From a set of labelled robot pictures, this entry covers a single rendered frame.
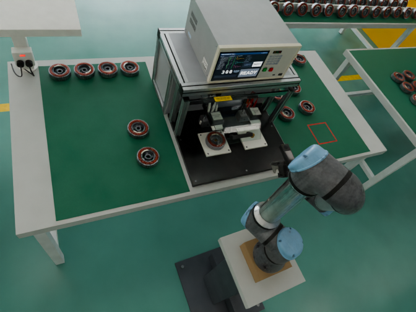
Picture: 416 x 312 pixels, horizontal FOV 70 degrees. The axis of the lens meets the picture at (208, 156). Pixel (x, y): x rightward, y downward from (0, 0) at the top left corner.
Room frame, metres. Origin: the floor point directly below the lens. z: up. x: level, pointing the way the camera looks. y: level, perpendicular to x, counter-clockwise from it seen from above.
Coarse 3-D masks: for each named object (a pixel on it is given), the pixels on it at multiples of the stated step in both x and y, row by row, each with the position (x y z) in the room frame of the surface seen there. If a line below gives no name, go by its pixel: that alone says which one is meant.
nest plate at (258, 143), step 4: (256, 140) 1.18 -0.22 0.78; (260, 140) 1.19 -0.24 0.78; (264, 140) 1.20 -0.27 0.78; (244, 144) 1.11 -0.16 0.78; (248, 144) 1.12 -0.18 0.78; (252, 144) 1.13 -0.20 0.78; (256, 144) 1.15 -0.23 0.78; (260, 144) 1.16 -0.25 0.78; (264, 144) 1.17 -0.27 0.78; (244, 148) 1.09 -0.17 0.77; (248, 148) 1.09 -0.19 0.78; (252, 148) 1.11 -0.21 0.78
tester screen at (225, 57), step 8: (224, 56) 1.10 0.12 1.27; (232, 56) 1.12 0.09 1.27; (240, 56) 1.15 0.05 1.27; (248, 56) 1.18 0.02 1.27; (256, 56) 1.21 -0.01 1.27; (264, 56) 1.23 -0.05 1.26; (224, 64) 1.11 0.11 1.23; (232, 64) 1.13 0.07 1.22; (240, 64) 1.16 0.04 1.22; (216, 72) 1.09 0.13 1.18; (232, 72) 1.14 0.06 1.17
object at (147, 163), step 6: (144, 150) 0.79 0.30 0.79; (150, 150) 0.80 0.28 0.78; (156, 150) 0.82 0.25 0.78; (138, 156) 0.74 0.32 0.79; (144, 156) 0.77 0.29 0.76; (150, 156) 0.78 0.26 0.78; (156, 156) 0.79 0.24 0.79; (138, 162) 0.72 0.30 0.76; (144, 162) 0.72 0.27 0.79; (150, 162) 0.74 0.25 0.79; (156, 162) 0.75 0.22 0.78
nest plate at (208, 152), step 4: (204, 132) 1.06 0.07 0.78; (208, 132) 1.07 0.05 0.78; (200, 136) 1.02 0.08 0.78; (204, 136) 1.04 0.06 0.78; (200, 140) 1.00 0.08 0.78; (204, 140) 1.01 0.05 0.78; (204, 144) 0.99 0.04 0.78; (204, 148) 0.96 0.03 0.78; (208, 148) 0.97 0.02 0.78; (224, 148) 1.02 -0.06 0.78; (228, 148) 1.03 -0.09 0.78; (208, 152) 0.95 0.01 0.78; (212, 152) 0.96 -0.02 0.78; (216, 152) 0.97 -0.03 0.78; (220, 152) 0.98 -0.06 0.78; (224, 152) 0.99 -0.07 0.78; (228, 152) 1.01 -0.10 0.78; (208, 156) 0.93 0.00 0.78
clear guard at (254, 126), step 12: (204, 96) 1.04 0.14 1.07; (216, 96) 1.07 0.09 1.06; (240, 96) 1.14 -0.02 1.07; (216, 108) 0.99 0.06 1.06; (228, 108) 1.03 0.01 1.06; (240, 108) 1.06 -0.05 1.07; (252, 108) 1.10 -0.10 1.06; (216, 120) 0.93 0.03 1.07; (228, 120) 0.96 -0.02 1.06; (240, 120) 0.99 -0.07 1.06; (252, 120) 1.02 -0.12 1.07; (216, 132) 0.87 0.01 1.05; (228, 132) 0.91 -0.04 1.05; (240, 132) 0.94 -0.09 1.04; (216, 144) 0.84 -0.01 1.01
